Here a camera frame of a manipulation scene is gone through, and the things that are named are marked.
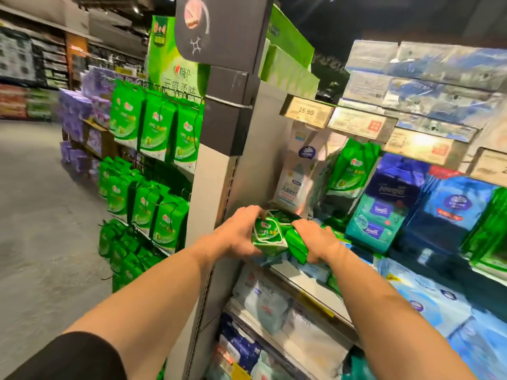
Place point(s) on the white wipes bag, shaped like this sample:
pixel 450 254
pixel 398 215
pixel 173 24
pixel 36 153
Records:
pixel 299 174

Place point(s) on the background store shelves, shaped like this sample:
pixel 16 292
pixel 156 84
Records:
pixel 29 71

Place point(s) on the paper price tag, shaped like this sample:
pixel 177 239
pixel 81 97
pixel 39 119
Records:
pixel 358 123
pixel 420 145
pixel 490 166
pixel 308 111

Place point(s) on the green wipes pack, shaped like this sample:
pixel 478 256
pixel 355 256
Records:
pixel 489 233

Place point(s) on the plain green wipes packet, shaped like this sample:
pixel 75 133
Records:
pixel 297 245

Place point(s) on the person's left forearm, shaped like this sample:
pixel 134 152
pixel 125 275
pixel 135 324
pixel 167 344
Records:
pixel 158 296

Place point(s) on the dark blue packs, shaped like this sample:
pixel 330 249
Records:
pixel 237 346

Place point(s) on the teal and navy wipes pack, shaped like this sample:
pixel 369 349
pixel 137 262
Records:
pixel 384 205

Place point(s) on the person's right hand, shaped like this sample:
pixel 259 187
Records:
pixel 321 241

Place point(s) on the person's right thumb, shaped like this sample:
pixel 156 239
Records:
pixel 303 226

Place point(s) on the green printed sign board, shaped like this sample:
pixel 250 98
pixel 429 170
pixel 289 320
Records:
pixel 170 63

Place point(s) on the row of light blue packs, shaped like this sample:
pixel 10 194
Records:
pixel 443 304

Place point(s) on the green standing wipes bag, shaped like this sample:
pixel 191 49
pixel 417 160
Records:
pixel 352 170

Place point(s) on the person's left thumb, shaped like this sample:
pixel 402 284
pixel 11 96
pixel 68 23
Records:
pixel 255 212

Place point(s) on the white shelf upright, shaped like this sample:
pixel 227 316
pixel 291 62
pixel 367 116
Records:
pixel 221 182

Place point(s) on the stack of purple packs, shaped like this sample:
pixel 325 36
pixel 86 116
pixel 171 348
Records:
pixel 85 110

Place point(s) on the rows of hanging green bags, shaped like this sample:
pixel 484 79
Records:
pixel 152 154

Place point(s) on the row of white packs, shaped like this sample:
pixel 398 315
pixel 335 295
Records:
pixel 293 320

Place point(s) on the person's right forearm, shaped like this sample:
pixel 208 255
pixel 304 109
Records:
pixel 380 312

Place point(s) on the blue wipes pack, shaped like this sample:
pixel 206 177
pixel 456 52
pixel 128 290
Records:
pixel 451 207

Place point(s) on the dark grey end panel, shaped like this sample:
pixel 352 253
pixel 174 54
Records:
pixel 221 29

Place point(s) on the green wipes packet white label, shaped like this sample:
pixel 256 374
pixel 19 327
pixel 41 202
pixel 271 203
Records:
pixel 269 235

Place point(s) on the black sleeve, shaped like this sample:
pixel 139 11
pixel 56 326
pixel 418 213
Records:
pixel 67 360

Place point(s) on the stack of pale blue tissue packs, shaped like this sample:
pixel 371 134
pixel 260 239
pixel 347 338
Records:
pixel 427 83

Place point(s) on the green carton boxes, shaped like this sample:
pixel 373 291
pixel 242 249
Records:
pixel 287 55

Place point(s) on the person's left hand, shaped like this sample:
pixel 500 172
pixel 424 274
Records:
pixel 235 235

